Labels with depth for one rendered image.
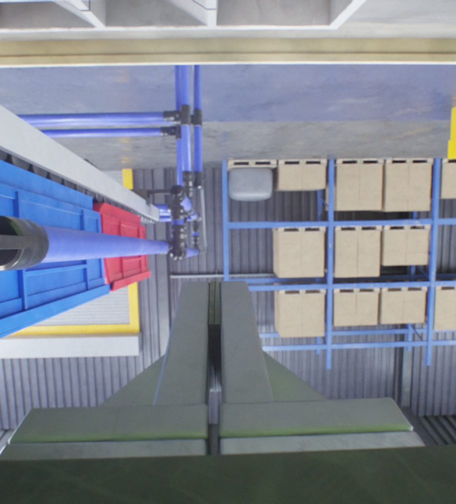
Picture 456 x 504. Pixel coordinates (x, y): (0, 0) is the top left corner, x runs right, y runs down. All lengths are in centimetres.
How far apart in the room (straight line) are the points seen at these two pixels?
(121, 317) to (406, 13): 1079
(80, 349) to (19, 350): 175
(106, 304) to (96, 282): 1089
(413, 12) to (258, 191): 824
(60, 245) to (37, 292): 7
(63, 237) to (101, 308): 1114
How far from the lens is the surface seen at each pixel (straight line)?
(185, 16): 67
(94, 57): 119
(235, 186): 921
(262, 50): 117
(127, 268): 66
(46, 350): 1192
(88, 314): 1163
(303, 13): 68
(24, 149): 37
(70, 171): 46
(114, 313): 1139
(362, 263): 996
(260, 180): 923
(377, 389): 1298
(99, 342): 1130
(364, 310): 1022
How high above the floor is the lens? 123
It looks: 6 degrees up
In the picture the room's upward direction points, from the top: 179 degrees clockwise
